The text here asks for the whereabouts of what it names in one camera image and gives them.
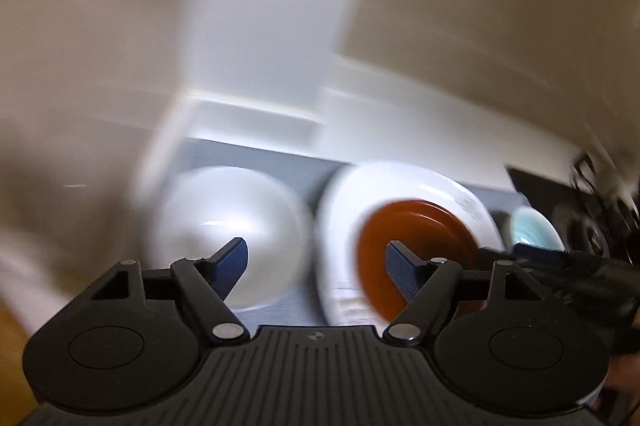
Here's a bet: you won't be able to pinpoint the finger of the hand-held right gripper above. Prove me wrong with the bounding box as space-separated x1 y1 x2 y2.
479 242 576 279

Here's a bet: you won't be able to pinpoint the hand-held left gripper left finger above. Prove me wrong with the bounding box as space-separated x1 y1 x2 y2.
90 237 251 347

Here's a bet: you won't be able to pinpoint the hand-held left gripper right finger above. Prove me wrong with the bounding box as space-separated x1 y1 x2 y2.
382 242 546 347

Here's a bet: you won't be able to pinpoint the teal glazed bowl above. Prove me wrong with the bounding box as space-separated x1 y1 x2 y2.
507 206 567 253

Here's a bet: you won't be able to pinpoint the white bowl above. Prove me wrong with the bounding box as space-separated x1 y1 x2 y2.
146 166 315 313

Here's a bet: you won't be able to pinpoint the brown plate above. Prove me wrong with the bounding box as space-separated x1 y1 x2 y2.
356 199 484 322

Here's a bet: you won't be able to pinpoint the white plate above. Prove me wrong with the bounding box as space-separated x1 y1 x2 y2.
315 162 503 328

